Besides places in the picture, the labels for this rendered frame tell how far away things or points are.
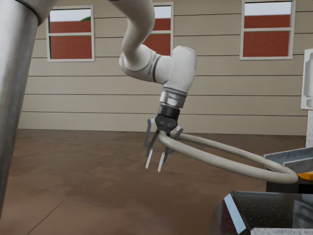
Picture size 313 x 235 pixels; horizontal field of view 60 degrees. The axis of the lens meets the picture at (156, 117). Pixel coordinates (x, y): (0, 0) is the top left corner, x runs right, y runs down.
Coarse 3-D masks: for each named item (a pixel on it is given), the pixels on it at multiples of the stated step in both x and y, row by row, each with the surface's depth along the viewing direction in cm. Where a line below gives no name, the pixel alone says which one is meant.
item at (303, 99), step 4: (312, 48) 180; (308, 52) 181; (312, 52) 179; (304, 56) 185; (308, 56) 182; (312, 56) 178; (304, 60) 185; (304, 64) 185; (304, 68) 185; (304, 72) 185; (304, 76) 185; (304, 80) 185; (304, 96) 186; (304, 100) 186; (308, 100) 182; (312, 100) 179; (304, 104) 186; (308, 104) 182; (312, 104) 179; (304, 108) 186; (308, 108) 184; (312, 108) 181
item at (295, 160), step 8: (280, 152) 109; (288, 152) 110; (296, 152) 111; (304, 152) 112; (312, 152) 113; (272, 160) 109; (280, 160) 110; (288, 160) 111; (296, 160) 99; (304, 160) 99; (312, 160) 100; (296, 168) 98; (304, 168) 99; (312, 168) 100
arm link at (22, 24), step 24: (0, 0) 43; (24, 0) 44; (48, 0) 48; (0, 24) 42; (24, 24) 45; (0, 48) 42; (24, 48) 45; (0, 72) 41; (24, 72) 45; (0, 96) 41; (0, 120) 40; (0, 144) 40; (0, 168) 40; (0, 192) 40; (0, 216) 41
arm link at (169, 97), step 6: (162, 90) 95; (168, 90) 92; (174, 90) 92; (162, 96) 94; (168, 96) 92; (174, 96) 92; (180, 96) 92; (186, 96) 95; (162, 102) 94; (168, 102) 92; (174, 102) 92; (180, 102) 93
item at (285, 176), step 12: (168, 144) 85; (180, 144) 81; (204, 144) 119; (216, 144) 119; (192, 156) 77; (204, 156) 75; (216, 156) 75; (240, 156) 116; (252, 156) 112; (228, 168) 73; (240, 168) 73; (252, 168) 73; (276, 168) 101; (288, 168) 95; (276, 180) 75; (288, 180) 78
